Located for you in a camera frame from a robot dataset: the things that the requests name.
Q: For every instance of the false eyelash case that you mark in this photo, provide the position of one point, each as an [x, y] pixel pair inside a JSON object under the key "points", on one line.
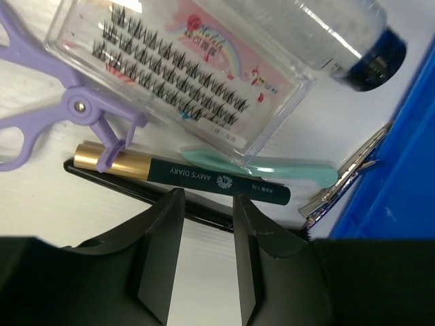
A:
{"points": [[193, 63]]}

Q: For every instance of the mint eyebrow razor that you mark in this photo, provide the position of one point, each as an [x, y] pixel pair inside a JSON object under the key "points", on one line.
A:
{"points": [[264, 167]]}

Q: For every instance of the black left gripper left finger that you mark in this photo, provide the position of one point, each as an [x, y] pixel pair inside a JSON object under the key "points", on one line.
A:
{"points": [[158, 255]]}

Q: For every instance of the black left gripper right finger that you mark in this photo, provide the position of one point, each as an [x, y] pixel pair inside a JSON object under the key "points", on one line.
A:
{"points": [[248, 224]]}

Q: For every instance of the clear bottle black cap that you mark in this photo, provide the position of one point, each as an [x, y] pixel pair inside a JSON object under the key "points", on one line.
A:
{"points": [[349, 40]]}

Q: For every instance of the purple eyelash applicator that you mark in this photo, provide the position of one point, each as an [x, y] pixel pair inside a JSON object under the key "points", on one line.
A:
{"points": [[112, 120]]}

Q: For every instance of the blue plastic organizer tray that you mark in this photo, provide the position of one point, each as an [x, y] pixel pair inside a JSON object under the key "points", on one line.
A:
{"points": [[396, 199]]}

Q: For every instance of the silver hair clip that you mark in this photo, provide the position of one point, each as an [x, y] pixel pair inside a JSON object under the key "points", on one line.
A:
{"points": [[360, 161]]}

